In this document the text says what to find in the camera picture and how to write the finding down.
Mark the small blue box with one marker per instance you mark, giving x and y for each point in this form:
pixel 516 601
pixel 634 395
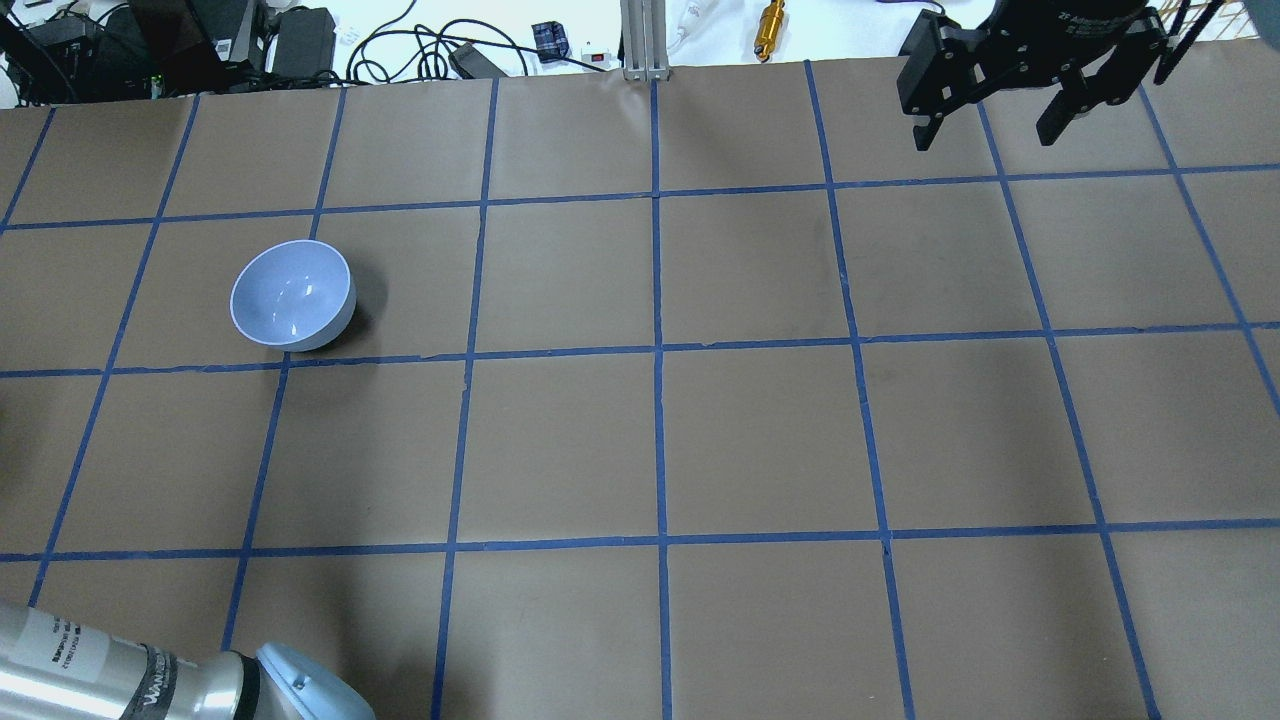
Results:
pixel 550 42

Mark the blue bowl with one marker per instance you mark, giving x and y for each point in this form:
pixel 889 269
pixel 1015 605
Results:
pixel 296 296

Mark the aluminium frame post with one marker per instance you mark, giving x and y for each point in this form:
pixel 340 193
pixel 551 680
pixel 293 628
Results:
pixel 644 54

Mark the black power adapter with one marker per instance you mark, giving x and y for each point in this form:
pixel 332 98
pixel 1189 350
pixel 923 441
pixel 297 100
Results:
pixel 469 63

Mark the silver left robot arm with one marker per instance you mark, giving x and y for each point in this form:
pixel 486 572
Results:
pixel 55 668

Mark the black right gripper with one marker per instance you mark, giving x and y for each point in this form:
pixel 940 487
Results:
pixel 1085 22

